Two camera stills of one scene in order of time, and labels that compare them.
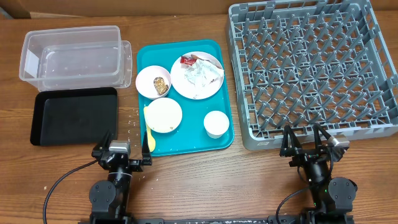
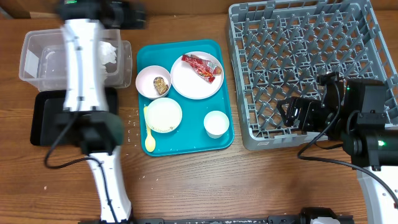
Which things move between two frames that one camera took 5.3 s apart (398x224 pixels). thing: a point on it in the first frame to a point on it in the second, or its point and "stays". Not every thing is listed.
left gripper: [137, 165] to [134, 23]
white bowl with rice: [163, 115] stays
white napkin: [201, 73] to [107, 54]
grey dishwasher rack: [306, 62] stays
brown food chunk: [160, 86] stays
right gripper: [304, 155] to [307, 111]
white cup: [216, 124] stays
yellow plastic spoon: [150, 138] stays
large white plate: [185, 88] stays
